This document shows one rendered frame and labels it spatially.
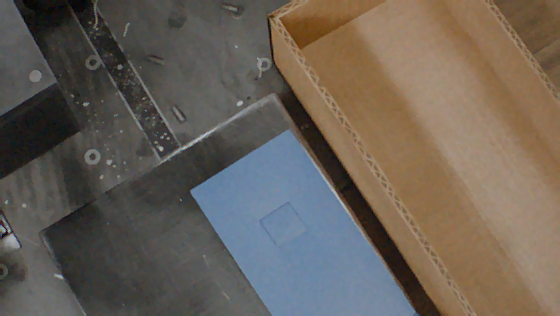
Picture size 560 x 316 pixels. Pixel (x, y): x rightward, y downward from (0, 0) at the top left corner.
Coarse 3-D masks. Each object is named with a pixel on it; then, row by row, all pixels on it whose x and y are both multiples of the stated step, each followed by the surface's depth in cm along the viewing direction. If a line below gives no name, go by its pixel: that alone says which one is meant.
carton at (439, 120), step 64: (320, 0) 73; (384, 0) 78; (448, 0) 77; (320, 64) 77; (384, 64) 77; (448, 64) 77; (512, 64) 73; (320, 128) 76; (384, 128) 76; (448, 128) 76; (512, 128) 76; (384, 192) 68; (448, 192) 75; (512, 192) 74; (448, 256) 73; (512, 256) 73
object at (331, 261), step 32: (256, 160) 74; (288, 160) 74; (192, 192) 73; (224, 192) 73; (256, 192) 73; (288, 192) 73; (320, 192) 73; (224, 224) 72; (256, 224) 72; (320, 224) 72; (352, 224) 72; (256, 256) 72; (288, 256) 72; (320, 256) 72; (352, 256) 72; (256, 288) 71; (288, 288) 71; (320, 288) 71; (352, 288) 71; (384, 288) 71
